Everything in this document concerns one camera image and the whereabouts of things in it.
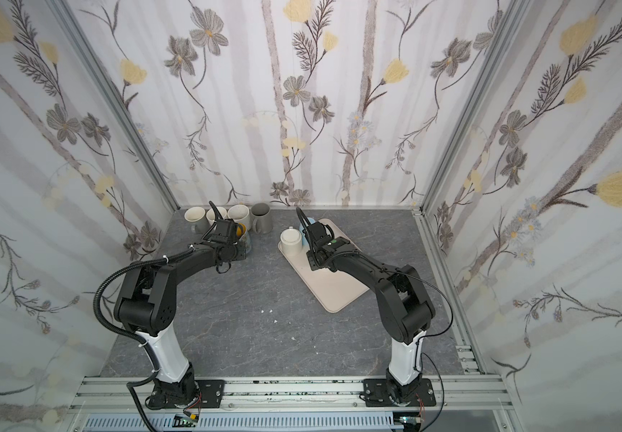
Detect pink mug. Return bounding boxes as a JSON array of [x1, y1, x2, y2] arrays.
[[206, 206, 228, 225]]

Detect blue butterfly mug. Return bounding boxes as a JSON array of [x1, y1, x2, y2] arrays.
[[237, 222, 253, 256]]

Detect cream yellow mug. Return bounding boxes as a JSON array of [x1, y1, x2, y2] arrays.
[[227, 204, 251, 230]]

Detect small grey mug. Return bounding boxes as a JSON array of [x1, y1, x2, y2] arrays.
[[184, 206, 210, 235]]

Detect white smooth mug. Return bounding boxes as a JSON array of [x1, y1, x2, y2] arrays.
[[280, 227, 303, 257]]

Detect large grey mug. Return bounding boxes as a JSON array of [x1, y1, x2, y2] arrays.
[[251, 203, 273, 234]]

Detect plain light blue mug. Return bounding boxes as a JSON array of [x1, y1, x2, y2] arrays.
[[300, 216, 316, 248]]

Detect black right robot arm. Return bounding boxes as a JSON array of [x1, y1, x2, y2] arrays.
[[298, 213, 436, 404]]

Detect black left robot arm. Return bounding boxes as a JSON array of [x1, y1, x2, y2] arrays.
[[114, 219, 247, 393]]

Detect cream plastic tray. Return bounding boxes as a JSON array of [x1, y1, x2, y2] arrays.
[[278, 228, 369, 313]]

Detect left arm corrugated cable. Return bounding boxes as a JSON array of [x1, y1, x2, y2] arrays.
[[92, 201, 226, 432]]

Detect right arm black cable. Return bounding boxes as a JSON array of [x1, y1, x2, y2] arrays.
[[407, 269, 455, 432]]

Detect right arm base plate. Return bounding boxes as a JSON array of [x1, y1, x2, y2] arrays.
[[359, 378, 437, 408]]

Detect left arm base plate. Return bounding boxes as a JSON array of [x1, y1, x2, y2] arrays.
[[145, 379, 226, 410]]

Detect aluminium mounting rail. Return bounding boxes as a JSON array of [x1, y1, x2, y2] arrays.
[[69, 375, 513, 413]]

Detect white vented cable duct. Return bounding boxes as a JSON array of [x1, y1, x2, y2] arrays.
[[81, 412, 406, 432]]

